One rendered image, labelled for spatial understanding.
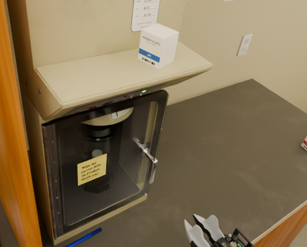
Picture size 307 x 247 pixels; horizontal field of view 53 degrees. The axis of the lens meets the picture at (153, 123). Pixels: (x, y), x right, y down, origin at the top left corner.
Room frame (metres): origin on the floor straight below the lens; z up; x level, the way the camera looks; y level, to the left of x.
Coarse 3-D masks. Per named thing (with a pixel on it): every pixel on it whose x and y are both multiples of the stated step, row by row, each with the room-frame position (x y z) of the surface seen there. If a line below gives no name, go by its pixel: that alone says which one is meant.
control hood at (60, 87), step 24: (48, 72) 0.44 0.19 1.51; (72, 72) 0.45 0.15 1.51; (96, 72) 0.46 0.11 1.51; (120, 72) 0.48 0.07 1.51; (144, 72) 0.49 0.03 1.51; (168, 72) 0.51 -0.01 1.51; (192, 72) 0.53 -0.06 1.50; (48, 96) 0.40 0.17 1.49; (72, 96) 0.38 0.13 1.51; (96, 96) 0.40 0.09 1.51
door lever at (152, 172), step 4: (148, 148) 0.62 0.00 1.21; (144, 152) 0.61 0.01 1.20; (148, 152) 0.61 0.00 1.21; (148, 156) 0.59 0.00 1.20; (152, 156) 0.60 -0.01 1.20; (152, 160) 0.58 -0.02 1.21; (156, 160) 0.58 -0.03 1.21; (152, 164) 0.57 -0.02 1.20; (156, 164) 0.57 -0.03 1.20; (152, 168) 0.57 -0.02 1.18; (148, 172) 0.58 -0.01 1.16; (152, 172) 0.57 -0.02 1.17; (148, 176) 0.58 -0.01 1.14; (152, 176) 0.57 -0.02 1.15; (148, 180) 0.58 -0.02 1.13; (152, 180) 0.58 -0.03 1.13
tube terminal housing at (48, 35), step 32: (32, 0) 0.45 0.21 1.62; (64, 0) 0.48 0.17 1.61; (96, 0) 0.52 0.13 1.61; (128, 0) 0.56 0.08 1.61; (160, 0) 0.61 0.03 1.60; (32, 32) 0.45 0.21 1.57; (64, 32) 0.48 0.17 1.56; (96, 32) 0.52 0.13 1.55; (128, 32) 0.57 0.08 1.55; (32, 64) 0.45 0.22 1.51; (32, 96) 0.46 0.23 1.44; (32, 128) 0.48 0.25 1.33; (32, 160) 0.51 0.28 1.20
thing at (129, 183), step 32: (160, 96) 0.63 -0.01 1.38; (64, 128) 0.46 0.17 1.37; (96, 128) 0.51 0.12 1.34; (128, 128) 0.57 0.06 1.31; (160, 128) 0.64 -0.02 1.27; (64, 160) 0.46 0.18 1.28; (128, 160) 0.58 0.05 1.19; (64, 192) 0.46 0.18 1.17; (96, 192) 0.52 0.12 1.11; (128, 192) 0.59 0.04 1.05; (64, 224) 0.46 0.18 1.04
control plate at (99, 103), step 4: (164, 84) 0.52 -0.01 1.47; (148, 88) 0.50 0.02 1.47; (152, 88) 0.52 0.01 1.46; (136, 92) 0.48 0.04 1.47; (140, 92) 0.51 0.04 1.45; (144, 92) 0.54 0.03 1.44; (120, 96) 0.46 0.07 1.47; (128, 96) 0.50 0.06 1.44; (132, 96) 0.53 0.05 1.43; (104, 100) 0.43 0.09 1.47; (108, 100) 0.46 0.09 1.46; (112, 100) 0.48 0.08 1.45; (116, 100) 0.50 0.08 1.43; (88, 104) 0.41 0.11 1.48; (92, 104) 0.43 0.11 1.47; (96, 104) 0.45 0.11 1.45; (100, 104) 0.47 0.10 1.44; (76, 108) 0.40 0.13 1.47; (80, 108) 0.42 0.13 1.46; (84, 108) 0.44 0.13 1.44; (88, 108) 0.46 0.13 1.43; (68, 112) 0.42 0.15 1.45; (72, 112) 0.44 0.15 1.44; (76, 112) 0.46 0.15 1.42
